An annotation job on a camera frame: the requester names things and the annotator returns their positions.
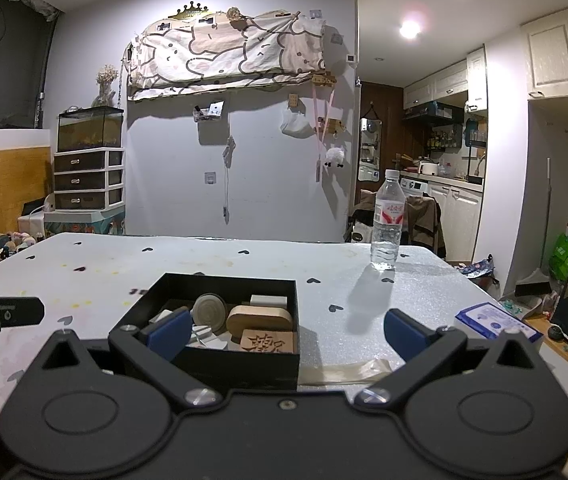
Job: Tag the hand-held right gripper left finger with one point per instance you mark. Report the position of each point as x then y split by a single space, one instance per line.
166 334

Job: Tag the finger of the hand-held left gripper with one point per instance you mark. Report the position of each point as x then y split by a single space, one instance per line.
21 312

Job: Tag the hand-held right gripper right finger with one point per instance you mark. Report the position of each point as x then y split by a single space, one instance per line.
404 334

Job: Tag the white plastic piece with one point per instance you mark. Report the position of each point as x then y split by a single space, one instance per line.
209 340

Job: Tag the black box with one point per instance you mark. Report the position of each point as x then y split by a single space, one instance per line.
244 370

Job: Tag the oval wooden box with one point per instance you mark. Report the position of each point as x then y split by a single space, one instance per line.
259 321

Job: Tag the carved wooden block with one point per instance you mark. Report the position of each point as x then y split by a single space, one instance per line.
266 342

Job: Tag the white charger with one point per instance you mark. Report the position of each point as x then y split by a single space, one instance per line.
269 301

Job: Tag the pile of plush toys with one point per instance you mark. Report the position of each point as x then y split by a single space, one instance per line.
14 245

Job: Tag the blue tissue pack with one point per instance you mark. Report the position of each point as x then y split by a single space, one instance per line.
494 322

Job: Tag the white appliance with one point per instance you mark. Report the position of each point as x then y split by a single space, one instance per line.
36 217

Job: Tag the blue printed bag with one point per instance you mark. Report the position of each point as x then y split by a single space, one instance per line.
476 266

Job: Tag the teal printed cabinet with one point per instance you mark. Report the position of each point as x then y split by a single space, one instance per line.
84 222

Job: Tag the chair with brown jacket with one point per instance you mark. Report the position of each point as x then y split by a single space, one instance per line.
421 225

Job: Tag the clear water bottle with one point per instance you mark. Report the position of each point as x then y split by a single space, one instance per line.
387 220

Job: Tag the white washing machine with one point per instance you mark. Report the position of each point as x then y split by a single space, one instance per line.
414 187

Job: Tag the white drawer unit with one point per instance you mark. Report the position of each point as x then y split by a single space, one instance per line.
89 180

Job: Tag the green shopping bag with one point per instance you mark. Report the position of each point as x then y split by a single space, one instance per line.
563 257

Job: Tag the white plush sheep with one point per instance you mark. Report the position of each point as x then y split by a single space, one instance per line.
334 157

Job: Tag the glass fish tank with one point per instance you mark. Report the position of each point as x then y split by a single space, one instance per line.
89 130

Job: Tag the teal hanging container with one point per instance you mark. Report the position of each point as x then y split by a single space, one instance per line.
470 131

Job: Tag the dark window curtain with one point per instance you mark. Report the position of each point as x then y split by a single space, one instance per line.
9 60

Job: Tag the white hanging bag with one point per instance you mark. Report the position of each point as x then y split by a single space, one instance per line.
295 125

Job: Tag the dried flower vase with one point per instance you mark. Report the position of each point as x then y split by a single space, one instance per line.
106 85

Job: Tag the white kitchen cabinets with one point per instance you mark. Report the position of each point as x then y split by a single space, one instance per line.
444 85

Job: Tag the printed cartoon cloth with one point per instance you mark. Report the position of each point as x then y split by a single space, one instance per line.
224 50

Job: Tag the ceiling light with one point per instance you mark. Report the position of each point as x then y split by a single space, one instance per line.
410 29

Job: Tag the gold crown ornament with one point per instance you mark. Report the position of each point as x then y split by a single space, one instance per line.
189 11

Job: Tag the wall switch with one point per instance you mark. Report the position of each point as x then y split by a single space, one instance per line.
209 177

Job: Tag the wall mirror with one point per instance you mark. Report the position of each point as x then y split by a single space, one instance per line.
370 150

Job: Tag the wooden wall ornament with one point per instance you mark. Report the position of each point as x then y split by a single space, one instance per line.
331 126

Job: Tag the white wall cabinet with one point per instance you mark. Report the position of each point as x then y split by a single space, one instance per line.
554 55

